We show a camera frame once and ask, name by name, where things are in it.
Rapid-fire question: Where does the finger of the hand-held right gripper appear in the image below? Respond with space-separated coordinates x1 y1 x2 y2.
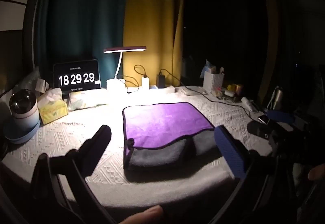
266 109 295 123
247 121 274 140

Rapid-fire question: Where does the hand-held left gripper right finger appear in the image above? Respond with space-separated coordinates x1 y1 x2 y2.
208 125 280 224

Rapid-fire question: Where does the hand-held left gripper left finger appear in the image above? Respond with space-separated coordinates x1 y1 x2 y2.
30 125 117 224

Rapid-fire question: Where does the dark grey towel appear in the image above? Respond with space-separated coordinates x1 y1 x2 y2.
124 130 222 177

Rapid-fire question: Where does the purple towel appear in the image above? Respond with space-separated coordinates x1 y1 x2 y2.
122 102 215 150

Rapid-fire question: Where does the person's right hand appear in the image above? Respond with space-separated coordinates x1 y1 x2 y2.
308 165 325 181

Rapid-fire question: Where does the person's left hand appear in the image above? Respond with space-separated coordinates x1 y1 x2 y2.
119 205 164 224

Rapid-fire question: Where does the metal bottle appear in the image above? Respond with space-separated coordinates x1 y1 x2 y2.
266 85 284 111

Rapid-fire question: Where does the white textured tablecloth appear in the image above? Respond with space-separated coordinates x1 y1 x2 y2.
0 84 292 210

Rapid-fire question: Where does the white tube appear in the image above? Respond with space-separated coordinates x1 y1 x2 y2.
241 96 259 113

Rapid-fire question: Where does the white wet wipes pack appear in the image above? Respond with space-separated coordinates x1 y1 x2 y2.
68 89 109 112

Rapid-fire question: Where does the yellow small box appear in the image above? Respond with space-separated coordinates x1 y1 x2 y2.
227 83 245 93

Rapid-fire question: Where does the yellow tissue box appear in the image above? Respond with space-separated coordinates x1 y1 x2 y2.
38 88 69 125

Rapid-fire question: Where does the white desk lamp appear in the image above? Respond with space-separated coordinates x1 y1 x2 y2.
103 46 147 93

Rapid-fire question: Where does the white lattice pen holder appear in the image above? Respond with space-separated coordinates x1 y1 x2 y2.
203 71 225 96

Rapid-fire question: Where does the tablet with clock display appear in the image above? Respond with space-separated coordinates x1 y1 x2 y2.
53 59 101 96

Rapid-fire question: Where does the white flat packet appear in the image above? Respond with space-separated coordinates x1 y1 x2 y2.
181 87 208 97

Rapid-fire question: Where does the blue round base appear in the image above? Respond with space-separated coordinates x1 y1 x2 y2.
3 120 41 144

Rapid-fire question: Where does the blue and white packet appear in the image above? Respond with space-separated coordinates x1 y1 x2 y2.
199 60 217 79

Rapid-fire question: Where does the white device with dark dome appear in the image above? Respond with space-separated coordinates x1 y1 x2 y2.
9 89 40 136

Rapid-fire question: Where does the clear plastic bag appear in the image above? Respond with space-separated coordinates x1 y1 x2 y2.
15 67 41 93

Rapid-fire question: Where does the teal curtain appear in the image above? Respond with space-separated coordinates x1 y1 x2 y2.
34 0 133 89

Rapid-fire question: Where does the yellow curtain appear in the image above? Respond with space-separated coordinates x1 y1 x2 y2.
123 0 188 88

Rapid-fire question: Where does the black cable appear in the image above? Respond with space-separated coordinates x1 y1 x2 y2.
159 69 259 113
134 64 148 79

